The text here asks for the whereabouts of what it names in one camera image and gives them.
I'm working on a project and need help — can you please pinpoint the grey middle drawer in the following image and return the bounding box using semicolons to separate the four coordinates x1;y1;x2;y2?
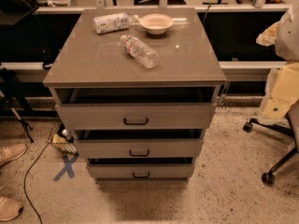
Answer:
75;129;203;158

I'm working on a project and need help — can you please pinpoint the grey three-drawer cabinet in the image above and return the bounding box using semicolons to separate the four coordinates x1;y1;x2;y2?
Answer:
42;7;227;184

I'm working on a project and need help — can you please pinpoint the grey top drawer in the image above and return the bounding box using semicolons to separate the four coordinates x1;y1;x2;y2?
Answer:
55;87;215;130

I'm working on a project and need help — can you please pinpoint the white paper bowl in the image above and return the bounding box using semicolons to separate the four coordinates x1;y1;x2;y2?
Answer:
139;14;173;35

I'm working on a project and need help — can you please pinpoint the lower beige shoe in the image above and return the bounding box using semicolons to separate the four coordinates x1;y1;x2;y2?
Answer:
0;196;22;222

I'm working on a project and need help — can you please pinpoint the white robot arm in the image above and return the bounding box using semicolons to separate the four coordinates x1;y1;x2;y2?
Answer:
256;6;299;119

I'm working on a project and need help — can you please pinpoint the grey drawer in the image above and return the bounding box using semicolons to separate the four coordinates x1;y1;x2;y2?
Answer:
55;87;215;130
75;129;203;158
87;157;194;180

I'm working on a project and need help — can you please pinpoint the clear plastic water bottle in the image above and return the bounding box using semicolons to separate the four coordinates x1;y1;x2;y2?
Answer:
121;35;159;68

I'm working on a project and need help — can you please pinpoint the white-labelled plastic bottle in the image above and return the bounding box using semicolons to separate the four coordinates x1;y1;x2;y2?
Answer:
93;12;139;35

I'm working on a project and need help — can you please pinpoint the black tripod stand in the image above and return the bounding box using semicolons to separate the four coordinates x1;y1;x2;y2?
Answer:
0;68;34;143

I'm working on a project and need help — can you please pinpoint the black office chair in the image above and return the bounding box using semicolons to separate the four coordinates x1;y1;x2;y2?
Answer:
242;99;299;187

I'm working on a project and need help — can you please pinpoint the wire basket with items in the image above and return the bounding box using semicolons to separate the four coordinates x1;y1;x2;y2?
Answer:
48;122;78;155

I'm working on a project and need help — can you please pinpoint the grey bottom drawer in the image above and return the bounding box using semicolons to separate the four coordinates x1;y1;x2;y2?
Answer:
87;157;194;180

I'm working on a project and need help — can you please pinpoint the upper beige shoe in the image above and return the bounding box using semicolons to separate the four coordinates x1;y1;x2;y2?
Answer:
0;143;27;166

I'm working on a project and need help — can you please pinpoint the black floor cable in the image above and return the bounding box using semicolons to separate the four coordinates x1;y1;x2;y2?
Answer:
23;140;54;224

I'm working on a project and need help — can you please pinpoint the beige shoe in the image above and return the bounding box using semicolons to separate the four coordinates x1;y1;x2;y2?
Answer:
0;196;22;222
0;143;27;166

